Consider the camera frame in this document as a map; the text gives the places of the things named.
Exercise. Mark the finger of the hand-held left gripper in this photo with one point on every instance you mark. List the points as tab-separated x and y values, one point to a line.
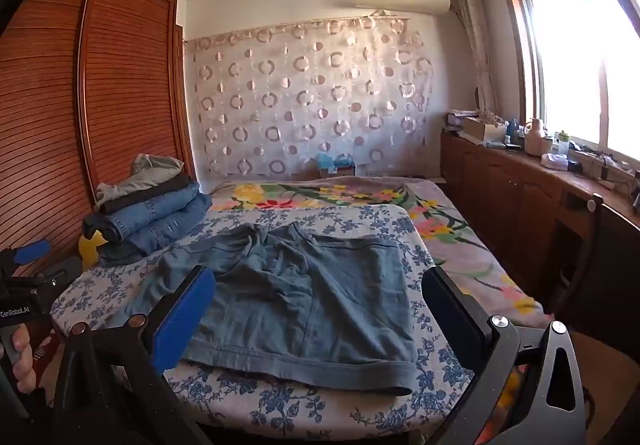
30	251

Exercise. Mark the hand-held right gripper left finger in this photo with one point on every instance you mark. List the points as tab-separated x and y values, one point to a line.
182	320

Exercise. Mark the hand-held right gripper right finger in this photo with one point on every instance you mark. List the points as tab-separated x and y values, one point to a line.
452	315

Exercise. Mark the blue-grey short pants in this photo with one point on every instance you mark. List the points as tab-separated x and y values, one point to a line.
310	295

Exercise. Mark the folded dark brown pants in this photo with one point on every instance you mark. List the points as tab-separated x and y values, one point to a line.
150	192

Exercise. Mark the folded grey-green pants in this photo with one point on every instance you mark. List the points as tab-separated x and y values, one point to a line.
150	172

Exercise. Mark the person's left hand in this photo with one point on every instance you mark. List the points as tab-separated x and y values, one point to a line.
24	360

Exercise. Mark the yellow plush toy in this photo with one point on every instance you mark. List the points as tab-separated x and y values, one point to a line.
92	250

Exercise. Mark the patterned floor rug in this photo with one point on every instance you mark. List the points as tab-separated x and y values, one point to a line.
45	350

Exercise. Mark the folded blue jeans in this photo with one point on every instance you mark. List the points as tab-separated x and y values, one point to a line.
170	232
145	215

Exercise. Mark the long wooden cabinet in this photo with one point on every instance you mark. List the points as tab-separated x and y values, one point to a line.
505	205

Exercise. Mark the dark chair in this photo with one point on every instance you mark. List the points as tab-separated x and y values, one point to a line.
582	245

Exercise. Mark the bed with floral blue cover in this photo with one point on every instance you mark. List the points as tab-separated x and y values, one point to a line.
310	412

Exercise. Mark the wooden slatted wardrobe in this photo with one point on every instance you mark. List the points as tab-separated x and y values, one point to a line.
100	90

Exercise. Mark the open cardboard box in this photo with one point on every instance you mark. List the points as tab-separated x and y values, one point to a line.
482	129

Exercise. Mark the cardboard box with blue bag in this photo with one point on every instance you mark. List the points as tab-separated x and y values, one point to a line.
335	167

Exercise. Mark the stack of papers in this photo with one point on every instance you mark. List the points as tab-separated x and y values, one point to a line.
457	120

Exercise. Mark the white jug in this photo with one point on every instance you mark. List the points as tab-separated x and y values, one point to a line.
534	137

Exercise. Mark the blue bottle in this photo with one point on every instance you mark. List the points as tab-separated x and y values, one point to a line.
512	129

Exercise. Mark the green-lidded bottle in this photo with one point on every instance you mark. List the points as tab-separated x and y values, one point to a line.
563	142

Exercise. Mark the small round mirror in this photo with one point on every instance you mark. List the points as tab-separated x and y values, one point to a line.
478	97

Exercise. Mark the sheer curtain with circles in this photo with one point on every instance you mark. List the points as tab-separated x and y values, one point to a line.
310	95

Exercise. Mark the patterned window curtain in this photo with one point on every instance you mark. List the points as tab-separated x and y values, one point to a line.
475	35

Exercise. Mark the wood-framed window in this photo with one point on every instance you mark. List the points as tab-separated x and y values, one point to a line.
570	50

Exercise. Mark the white air deflector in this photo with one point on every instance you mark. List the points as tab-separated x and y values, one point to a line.
400	1

